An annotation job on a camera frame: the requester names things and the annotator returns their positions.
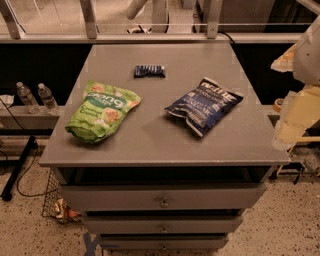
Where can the drawer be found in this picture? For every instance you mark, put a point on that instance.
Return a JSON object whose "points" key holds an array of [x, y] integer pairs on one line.
{"points": [[163, 197], [162, 224]]}

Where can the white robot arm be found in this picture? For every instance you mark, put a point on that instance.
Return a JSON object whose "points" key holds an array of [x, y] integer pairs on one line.
{"points": [[303, 58]]}

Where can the small dark blue snack bar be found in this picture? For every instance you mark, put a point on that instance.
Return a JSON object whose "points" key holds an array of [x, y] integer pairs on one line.
{"points": [[143, 71]]}

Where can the middle drawer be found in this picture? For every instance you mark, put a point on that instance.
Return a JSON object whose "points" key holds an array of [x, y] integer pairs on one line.
{"points": [[162, 224]]}

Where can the top drawer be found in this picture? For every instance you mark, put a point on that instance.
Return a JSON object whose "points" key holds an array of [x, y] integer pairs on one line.
{"points": [[163, 197]]}

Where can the wire mesh basket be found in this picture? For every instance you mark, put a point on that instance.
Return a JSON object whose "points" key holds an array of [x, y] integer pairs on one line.
{"points": [[54, 206]]}

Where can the clear water bottle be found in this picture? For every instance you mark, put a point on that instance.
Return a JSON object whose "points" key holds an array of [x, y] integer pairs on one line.
{"points": [[48, 99], [27, 97]]}

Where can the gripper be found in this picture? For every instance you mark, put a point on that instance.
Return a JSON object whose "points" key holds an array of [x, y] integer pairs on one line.
{"points": [[308, 58]]}

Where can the left clear water bottle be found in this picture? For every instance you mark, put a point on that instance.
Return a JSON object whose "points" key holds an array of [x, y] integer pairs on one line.
{"points": [[27, 97]]}

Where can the blue chip bag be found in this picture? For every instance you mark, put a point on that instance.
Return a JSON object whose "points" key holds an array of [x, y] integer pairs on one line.
{"points": [[203, 107]]}

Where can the roll of tan tape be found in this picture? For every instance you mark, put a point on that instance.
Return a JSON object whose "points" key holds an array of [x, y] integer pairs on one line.
{"points": [[277, 105]]}

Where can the black bar on floor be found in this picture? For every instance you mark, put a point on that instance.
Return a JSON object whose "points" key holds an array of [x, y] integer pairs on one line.
{"points": [[6, 194]]}

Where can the green rice chip bag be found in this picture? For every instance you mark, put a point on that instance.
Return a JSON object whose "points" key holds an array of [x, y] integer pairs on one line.
{"points": [[102, 111]]}

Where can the yellow metal stand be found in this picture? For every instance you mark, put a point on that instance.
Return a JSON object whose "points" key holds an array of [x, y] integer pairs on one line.
{"points": [[304, 159]]}

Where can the right clear water bottle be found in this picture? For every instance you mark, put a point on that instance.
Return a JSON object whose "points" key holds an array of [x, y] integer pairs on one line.
{"points": [[48, 99]]}

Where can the grey drawer cabinet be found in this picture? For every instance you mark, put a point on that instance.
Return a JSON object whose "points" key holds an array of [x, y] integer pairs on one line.
{"points": [[153, 148]]}

